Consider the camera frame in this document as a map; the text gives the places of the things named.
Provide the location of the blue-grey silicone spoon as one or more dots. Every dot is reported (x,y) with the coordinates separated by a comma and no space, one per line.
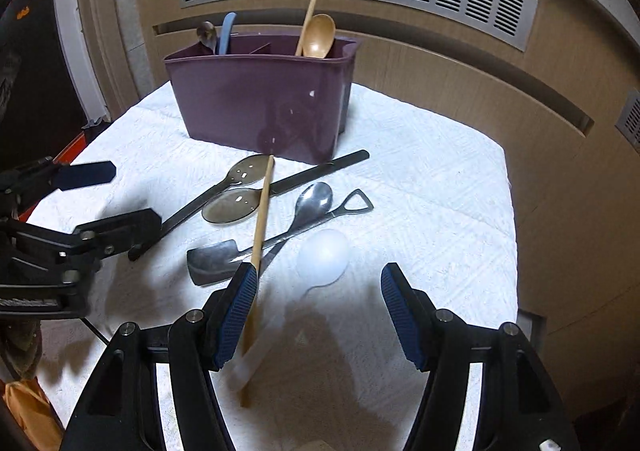
(225,35)

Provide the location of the orange sleeved forearm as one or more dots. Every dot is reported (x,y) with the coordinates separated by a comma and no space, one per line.
(33,413)

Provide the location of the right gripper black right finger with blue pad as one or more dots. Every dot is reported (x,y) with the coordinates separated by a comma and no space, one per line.
(438,343)

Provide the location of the purple plastic utensil caddy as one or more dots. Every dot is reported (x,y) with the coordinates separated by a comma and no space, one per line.
(261,97)

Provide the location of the wooden chopstick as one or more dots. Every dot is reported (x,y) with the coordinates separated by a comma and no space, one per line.
(307,18)
(259,238)

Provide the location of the white textured table cloth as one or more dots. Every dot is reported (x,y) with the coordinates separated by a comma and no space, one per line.
(442,210)

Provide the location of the red box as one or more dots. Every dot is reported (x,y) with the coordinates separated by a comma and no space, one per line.
(66,156)

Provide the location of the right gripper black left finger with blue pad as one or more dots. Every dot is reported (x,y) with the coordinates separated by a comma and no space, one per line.
(200,343)

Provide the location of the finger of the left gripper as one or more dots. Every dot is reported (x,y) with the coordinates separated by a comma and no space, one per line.
(71,177)
(113,235)

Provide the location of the wooden spoon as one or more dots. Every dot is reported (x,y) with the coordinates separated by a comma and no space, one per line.
(319,36)

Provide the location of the translucent brown plastic spoon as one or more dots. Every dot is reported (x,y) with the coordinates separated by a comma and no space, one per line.
(231,206)

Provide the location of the stainless steel spoon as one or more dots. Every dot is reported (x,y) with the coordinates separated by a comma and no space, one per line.
(312,204)

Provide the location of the black handled brown spoon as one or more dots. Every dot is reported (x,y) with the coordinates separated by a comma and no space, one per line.
(248,170)

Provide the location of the white plastic spoon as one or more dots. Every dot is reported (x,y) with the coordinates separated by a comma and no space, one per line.
(321,261)

